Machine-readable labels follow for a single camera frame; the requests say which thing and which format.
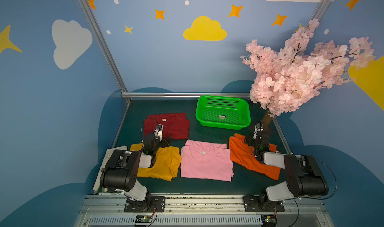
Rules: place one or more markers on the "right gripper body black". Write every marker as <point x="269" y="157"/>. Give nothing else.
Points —
<point x="254" y="140"/>

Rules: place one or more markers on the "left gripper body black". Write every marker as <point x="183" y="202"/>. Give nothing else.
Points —
<point x="163" y="140"/>

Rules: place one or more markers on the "yellow t-shirt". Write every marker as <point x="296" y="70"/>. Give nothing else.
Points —
<point x="166" y="166"/>

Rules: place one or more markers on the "orange t-shirt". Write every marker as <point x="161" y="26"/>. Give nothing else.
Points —
<point x="242" y="154"/>

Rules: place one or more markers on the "dark red t-shirt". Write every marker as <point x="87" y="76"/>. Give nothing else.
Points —
<point x="175" y="124"/>

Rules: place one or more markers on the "pink t-shirt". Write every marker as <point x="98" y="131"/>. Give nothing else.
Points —
<point x="203" y="160"/>

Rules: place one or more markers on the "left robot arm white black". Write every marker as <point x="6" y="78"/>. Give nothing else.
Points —
<point x="121" y="170"/>

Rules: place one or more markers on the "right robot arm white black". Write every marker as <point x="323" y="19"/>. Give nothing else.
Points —
<point x="304" y="178"/>

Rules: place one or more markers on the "green plastic basket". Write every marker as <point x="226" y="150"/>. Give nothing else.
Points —
<point x="223" y="112"/>

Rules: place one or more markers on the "beige work glove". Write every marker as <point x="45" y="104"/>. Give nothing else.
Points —
<point x="107" y="156"/>

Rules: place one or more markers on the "pink artificial blossom tree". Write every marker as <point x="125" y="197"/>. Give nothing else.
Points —
<point x="289" y="78"/>

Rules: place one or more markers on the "right circuit board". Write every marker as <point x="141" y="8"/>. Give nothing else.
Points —
<point x="269" y="221"/>

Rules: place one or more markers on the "circuit board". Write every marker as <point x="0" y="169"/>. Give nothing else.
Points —
<point x="143" y="220"/>
<point x="269" y="221"/>

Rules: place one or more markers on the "left circuit board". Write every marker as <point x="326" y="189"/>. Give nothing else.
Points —
<point x="143" y="220"/>

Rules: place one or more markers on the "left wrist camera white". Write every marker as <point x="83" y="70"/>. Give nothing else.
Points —
<point x="158" y="132"/>

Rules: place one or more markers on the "aluminium back frame bar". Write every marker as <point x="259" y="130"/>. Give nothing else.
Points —
<point x="180" y="95"/>

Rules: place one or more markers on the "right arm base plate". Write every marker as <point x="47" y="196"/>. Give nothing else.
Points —
<point x="253" y="203"/>

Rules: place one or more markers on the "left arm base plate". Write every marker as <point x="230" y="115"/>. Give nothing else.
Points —
<point x="150" y="204"/>

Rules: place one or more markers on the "aluminium front rail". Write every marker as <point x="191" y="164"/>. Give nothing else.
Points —
<point x="205" y="210"/>

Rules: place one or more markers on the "right aluminium frame post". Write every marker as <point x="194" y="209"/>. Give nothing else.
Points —
<point x="320" y="9"/>

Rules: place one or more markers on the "aluminium frame post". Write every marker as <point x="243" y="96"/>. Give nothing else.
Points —
<point x="320" y="9"/>
<point x="87" y="10"/>

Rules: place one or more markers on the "left aluminium frame post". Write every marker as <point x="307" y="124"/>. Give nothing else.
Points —
<point x="87" y="10"/>

